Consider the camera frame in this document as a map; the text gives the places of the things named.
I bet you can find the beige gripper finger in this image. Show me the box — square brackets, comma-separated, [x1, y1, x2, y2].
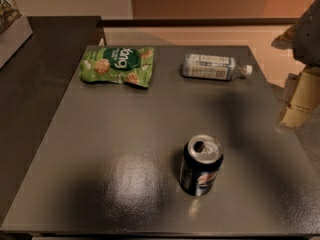
[279, 66, 320, 128]
[271, 24, 297, 50]

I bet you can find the dark blue pepsi can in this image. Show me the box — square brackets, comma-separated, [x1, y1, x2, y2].
[179, 134, 224, 197]

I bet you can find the green rice chip bag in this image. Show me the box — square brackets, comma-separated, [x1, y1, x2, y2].
[79, 47, 154, 88]

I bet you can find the clear plastic water bottle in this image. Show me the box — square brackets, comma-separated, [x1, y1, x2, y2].
[182, 54, 253, 81]

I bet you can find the white snack tray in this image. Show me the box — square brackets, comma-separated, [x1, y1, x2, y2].
[0, 0, 33, 68]

